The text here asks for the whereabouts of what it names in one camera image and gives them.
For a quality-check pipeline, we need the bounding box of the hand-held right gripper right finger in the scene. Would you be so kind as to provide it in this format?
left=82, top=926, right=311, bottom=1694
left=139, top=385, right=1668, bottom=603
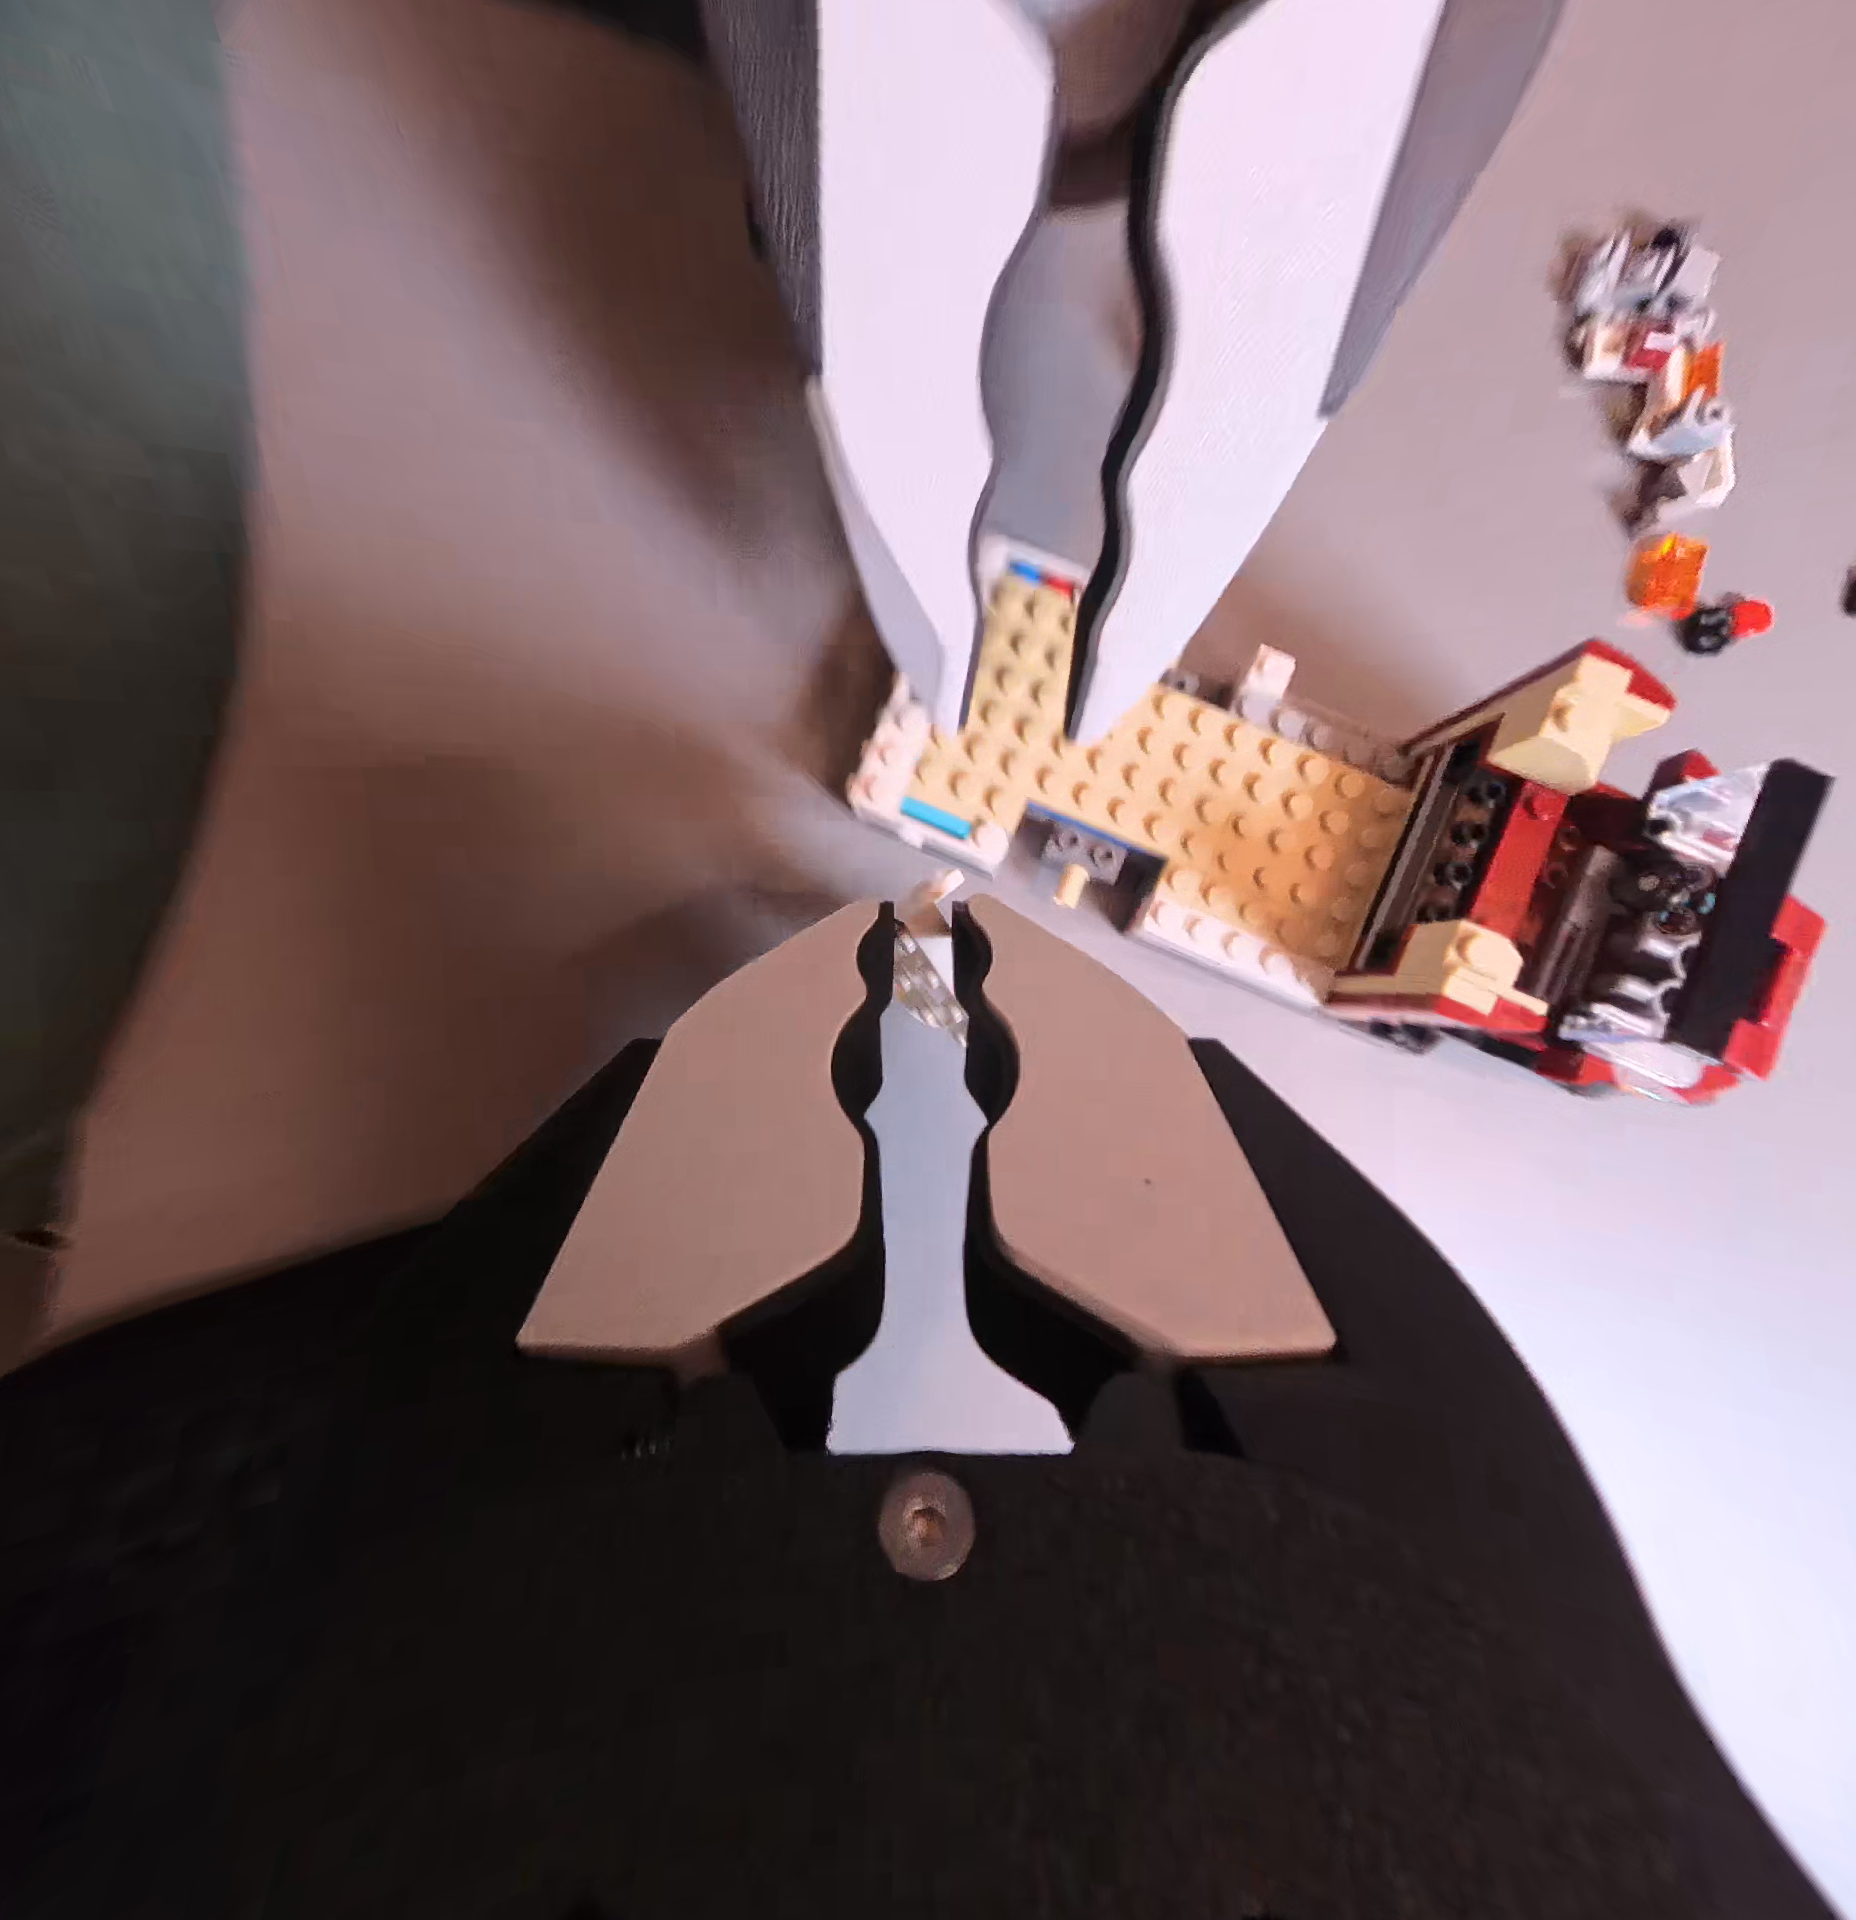
left=950, top=894, right=1339, bottom=1374

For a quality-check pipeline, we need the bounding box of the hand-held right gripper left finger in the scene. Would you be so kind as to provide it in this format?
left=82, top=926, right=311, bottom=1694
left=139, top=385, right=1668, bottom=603
left=515, top=899, right=888, bottom=1369

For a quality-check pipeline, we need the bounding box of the white wheel arch brick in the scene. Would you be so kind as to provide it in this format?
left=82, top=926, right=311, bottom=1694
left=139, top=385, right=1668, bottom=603
left=890, top=869, right=973, bottom=1049

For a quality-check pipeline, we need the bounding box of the toy brick truck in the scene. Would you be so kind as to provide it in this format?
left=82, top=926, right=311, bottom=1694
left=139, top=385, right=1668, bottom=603
left=845, top=539, right=1838, bottom=1109

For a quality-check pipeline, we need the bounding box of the orange transparent brick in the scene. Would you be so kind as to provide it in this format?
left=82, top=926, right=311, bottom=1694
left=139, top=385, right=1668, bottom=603
left=1624, top=532, right=1714, bottom=618

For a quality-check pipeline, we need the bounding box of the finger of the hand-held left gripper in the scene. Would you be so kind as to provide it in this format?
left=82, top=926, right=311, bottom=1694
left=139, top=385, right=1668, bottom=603
left=813, top=0, right=1061, bottom=725
left=1067, top=0, right=1451, bottom=747

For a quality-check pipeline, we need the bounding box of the person's torso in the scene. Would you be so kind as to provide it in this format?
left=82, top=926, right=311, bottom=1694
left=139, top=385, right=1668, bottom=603
left=0, top=0, right=259, bottom=1236

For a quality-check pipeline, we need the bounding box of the pile of small loose bricks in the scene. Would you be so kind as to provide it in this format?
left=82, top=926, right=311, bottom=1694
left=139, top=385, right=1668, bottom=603
left=1559, top=222, right=1741, bottom=533

